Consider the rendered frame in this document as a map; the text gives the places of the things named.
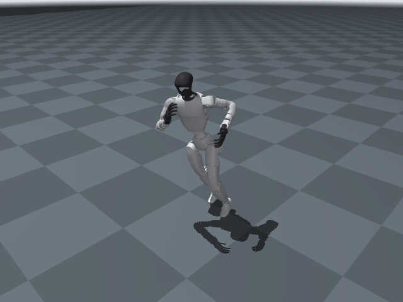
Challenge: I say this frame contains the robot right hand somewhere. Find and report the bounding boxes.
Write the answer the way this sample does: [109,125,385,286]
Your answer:
[163,103,178,125]

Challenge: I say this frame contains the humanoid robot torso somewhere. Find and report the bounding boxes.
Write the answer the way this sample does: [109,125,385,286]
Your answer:
[175,92,212,150]

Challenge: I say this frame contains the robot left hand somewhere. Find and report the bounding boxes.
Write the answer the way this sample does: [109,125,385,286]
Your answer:
[213,124,228,148]

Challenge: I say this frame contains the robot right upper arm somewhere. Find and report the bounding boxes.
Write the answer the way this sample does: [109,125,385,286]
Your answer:
[156,97,176,131]

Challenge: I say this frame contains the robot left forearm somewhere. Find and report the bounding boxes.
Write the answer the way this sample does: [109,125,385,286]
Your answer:
[220,103,237,130]

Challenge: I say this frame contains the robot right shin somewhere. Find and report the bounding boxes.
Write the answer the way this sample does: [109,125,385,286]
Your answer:
[199,177,210,187]

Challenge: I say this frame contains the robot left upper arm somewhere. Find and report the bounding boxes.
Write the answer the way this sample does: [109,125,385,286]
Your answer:
[201,96,233,111]

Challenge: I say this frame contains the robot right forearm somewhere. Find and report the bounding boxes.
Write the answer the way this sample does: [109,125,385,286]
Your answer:
[156,119,171,130]

